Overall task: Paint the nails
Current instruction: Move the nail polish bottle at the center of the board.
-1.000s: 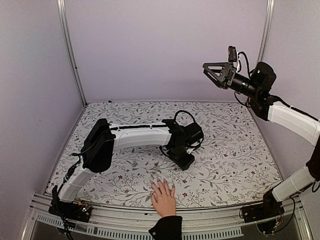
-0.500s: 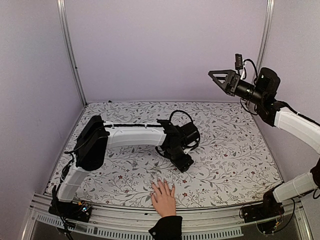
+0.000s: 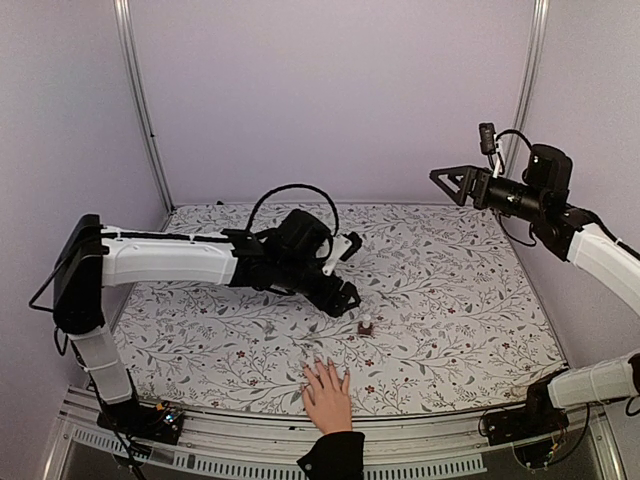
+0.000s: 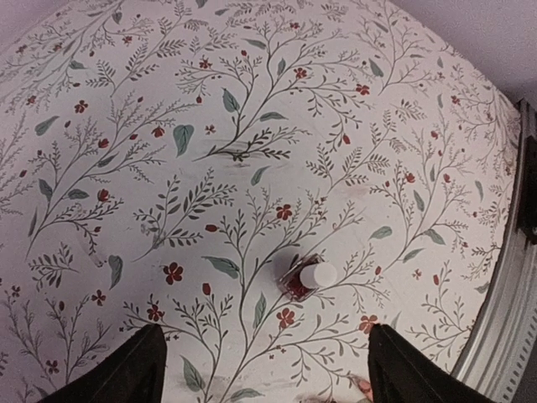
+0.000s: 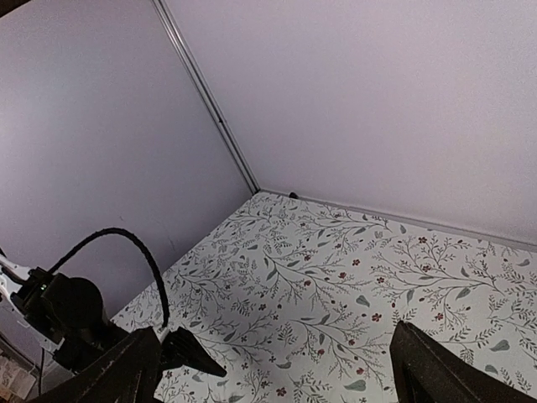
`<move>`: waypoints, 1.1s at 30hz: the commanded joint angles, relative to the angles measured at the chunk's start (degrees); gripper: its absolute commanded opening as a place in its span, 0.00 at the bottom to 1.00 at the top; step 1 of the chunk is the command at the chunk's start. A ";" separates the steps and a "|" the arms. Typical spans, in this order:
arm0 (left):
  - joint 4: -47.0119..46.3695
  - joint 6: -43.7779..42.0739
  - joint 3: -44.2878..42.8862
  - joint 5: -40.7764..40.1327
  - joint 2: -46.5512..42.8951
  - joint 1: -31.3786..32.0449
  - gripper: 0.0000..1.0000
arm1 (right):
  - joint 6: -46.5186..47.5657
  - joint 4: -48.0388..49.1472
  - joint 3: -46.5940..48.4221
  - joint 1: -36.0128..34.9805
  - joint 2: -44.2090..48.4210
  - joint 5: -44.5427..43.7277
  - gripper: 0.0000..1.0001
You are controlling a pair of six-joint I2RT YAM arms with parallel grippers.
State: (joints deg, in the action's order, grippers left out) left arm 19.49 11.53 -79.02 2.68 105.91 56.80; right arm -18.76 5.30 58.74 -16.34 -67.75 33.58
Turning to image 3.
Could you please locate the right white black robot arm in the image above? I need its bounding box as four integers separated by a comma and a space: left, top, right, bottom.
430, 144, 639, 436

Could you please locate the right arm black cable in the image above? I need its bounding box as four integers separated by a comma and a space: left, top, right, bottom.
494, 128, 535, 171

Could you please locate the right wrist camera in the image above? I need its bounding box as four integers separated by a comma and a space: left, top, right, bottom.
479, 122, 496, 156

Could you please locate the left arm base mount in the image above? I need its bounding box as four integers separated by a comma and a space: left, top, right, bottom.
97, 399, 184, 445

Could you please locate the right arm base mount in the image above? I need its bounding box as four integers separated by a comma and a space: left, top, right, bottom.
478, 383, 569, 470

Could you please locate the left aluminium frame post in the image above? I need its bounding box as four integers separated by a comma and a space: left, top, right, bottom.
113, 0, 175, 213

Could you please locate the aluminium frame post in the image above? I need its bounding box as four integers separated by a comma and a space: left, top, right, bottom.
499, 0, 550, 166
113, 0, 175, 213

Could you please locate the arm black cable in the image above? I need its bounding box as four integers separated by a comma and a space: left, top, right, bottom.
247, 183, 339, 239
494, 128, 535, 171

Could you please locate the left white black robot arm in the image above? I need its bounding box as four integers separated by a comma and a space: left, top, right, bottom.
43, 209, 361, 434

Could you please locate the person's hand with painted nails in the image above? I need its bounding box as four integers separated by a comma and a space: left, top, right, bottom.
301, 360, 353, 435

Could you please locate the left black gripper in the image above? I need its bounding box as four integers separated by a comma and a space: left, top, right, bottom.
277, 255, 363, 317

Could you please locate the black sleeved forearm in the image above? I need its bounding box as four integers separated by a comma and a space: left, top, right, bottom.
297, 431, 365, 480

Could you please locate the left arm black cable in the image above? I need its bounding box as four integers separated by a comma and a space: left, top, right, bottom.
247, 183, 339, 239

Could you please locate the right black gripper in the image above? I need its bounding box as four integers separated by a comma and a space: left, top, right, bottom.
431, 165, 547, 223

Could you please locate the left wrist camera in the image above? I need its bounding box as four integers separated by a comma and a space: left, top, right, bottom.
316, 232, 362, 276

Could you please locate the right aluminium frame post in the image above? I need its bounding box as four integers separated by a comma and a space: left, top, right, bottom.
499, 0, 550, 166

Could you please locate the front aluminium rail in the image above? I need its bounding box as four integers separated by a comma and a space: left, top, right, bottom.
44, 387, 626, 480

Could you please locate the red nail polish bottle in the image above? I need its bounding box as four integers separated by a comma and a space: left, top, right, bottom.
357, 322, 373, 336

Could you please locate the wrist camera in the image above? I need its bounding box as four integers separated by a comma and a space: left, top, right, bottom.
479, 122, 496, 156
316, 232, 362, 276

